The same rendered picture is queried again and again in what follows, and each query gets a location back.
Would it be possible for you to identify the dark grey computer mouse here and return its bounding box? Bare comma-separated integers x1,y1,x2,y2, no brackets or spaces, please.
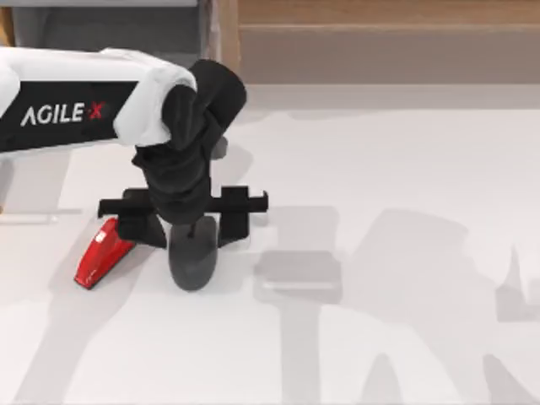
168,213,221,293

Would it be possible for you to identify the red stapler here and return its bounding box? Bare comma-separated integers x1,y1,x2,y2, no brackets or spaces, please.
73,217,137,293

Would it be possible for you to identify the grey cabinet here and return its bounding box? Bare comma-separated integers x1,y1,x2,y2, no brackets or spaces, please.
0,0,221,57

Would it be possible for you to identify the wooden cupboard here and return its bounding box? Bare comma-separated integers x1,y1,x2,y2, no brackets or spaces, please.
213,0,540,86

